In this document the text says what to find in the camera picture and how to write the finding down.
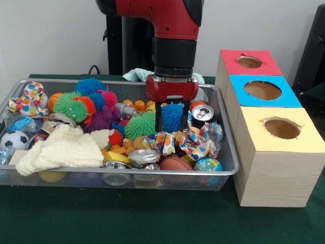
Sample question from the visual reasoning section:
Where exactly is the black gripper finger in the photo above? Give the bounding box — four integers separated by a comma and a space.
180, 101, 190, 131
155, 101, 166, 133

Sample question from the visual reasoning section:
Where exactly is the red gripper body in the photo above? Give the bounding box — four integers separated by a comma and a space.
145, 74, 199, 102

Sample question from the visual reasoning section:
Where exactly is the blue spiky rubber ball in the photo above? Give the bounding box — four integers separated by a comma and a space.
161, 102, 193, 133

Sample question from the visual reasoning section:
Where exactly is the shallow mesh bin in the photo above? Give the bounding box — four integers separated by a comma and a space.
0, 79, 240, 192

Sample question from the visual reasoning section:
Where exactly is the wooden box with three holes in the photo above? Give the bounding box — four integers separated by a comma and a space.
214, 49, 325, 208

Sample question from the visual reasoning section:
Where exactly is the crushed red drink can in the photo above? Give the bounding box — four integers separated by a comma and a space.
190, 104, 217, 127

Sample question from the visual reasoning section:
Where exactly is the green spiky rubber ball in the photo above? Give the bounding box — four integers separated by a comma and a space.
124, 111, 158, 140

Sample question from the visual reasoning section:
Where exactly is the mint green cloth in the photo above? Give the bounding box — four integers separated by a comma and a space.
122, 68, 205, 84

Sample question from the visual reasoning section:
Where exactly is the brown toy football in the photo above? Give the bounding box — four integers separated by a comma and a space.
159, 156, 194, 171

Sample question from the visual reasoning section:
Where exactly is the globe print ball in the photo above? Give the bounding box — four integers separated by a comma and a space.
193, 156, 223, 171

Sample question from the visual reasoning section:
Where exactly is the green fuzzy caterpillar toy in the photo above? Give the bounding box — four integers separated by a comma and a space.
52, 91, 97, 123

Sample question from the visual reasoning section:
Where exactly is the cream yellow cloth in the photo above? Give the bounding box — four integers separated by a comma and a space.
15, 124, 115, 177

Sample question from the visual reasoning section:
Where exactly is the black stand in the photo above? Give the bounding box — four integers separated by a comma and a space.
291, 4, 325, 89

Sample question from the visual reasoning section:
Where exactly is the black and white soccer ball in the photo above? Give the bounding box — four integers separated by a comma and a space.
0, 130, 30, 150

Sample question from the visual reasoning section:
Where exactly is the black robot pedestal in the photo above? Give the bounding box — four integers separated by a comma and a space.
103, 14, 156, 76

